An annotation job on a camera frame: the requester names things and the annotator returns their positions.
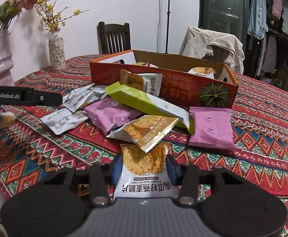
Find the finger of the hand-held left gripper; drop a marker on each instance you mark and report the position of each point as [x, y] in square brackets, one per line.
[51, 98]

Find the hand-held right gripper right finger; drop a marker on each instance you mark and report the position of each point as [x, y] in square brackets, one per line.
[172, 172]

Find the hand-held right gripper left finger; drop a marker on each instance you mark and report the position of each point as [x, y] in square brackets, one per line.
[116, 172]

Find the white crisp snack packet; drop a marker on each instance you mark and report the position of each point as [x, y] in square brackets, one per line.
[202, 71]
[144, 167]
[146, 65]

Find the long green snack packet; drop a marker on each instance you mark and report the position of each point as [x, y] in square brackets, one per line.
[144, 101]

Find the orange cardboard box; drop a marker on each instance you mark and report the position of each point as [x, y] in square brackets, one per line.
[178, 88]

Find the grey white snack packet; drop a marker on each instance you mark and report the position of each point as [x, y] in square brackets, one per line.
[82, 97]

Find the floral ceramic vase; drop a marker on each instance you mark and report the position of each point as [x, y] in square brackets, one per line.
[57, 51]

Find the white packet with gold edge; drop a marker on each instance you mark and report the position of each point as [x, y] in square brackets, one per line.
[144, 130]

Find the pink snack packet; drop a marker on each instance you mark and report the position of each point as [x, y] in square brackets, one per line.
[109, 116]
[210, 128]

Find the yellow flower branches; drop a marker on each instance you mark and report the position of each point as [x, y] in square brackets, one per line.
[52, 26]

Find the white packet with orange crisps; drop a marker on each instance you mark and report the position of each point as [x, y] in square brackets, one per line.
[134, 81]

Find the dark wooden chair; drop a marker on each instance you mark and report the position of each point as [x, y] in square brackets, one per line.
[114, 39]

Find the red patterned tablecloth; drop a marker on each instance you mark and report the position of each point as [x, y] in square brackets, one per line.
[257, 133]

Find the wooden chair under jacket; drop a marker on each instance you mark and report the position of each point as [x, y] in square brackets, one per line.
[218, 54]

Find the beige jacket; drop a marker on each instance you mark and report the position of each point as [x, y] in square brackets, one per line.
[200, 42]

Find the black light stand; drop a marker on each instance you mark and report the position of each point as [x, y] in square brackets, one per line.
[169, 17]

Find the pale pink long garment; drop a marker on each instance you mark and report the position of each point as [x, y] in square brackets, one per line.
[270, 54]

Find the hanging clothes rack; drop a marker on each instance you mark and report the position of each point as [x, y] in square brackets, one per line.
[220, 5]

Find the light blue hanging shirt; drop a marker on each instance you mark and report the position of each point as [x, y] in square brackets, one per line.
[257, 12]

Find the pink hanging garment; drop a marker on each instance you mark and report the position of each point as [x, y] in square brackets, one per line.
[277, 6]

